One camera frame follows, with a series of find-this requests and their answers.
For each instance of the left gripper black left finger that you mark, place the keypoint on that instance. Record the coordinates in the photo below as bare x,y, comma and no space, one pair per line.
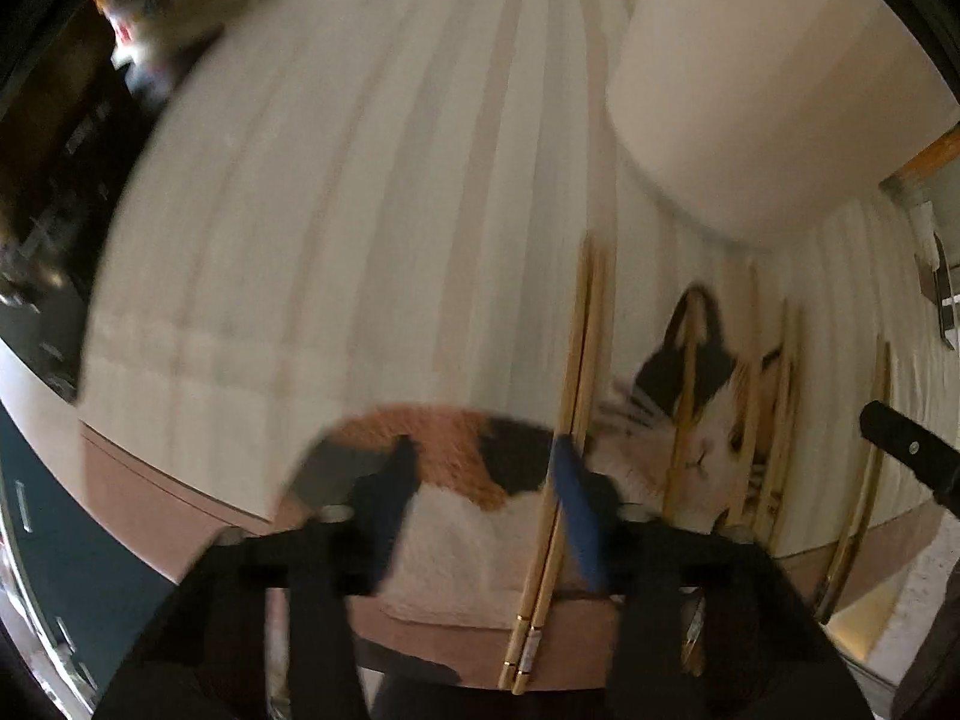
360,497

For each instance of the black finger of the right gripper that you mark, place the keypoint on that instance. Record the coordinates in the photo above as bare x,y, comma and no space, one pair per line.
935,463

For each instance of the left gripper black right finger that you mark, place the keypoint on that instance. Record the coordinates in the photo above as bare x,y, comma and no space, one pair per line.
598,538

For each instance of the wooden chopstick on cat face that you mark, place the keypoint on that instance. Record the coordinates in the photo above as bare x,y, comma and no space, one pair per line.
751,358

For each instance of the wooden chopstick on cat ear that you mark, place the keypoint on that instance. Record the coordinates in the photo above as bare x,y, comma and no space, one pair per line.
686,407

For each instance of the dark teal cabinet front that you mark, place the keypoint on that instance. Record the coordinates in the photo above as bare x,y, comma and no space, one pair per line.
92,595

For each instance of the striped cat print placemat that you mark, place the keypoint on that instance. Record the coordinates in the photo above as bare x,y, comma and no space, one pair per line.
360,219

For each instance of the white ceramic utensil holder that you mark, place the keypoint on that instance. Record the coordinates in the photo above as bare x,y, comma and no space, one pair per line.
758,117

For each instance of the dark stove top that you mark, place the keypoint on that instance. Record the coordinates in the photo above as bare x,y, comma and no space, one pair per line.
70,140

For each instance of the colourful printed package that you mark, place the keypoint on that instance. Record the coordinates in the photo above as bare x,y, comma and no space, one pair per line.
159,41

